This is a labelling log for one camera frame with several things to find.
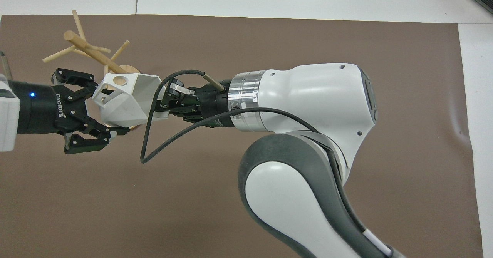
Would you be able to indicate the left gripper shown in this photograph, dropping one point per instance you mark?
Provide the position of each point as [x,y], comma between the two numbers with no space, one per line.
[38,108]

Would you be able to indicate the wooden cup rack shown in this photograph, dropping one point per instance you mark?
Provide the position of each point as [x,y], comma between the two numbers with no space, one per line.
[88,49]

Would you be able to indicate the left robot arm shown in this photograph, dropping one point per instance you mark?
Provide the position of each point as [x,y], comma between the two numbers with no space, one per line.
[7,115]

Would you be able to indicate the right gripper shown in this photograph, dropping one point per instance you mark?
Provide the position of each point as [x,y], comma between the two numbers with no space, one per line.
[210,104]

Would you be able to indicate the white angular cup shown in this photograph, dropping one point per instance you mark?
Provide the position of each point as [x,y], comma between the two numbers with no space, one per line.
[129,100]

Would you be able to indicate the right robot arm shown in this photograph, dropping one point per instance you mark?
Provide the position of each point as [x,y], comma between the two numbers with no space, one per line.
[308,96]

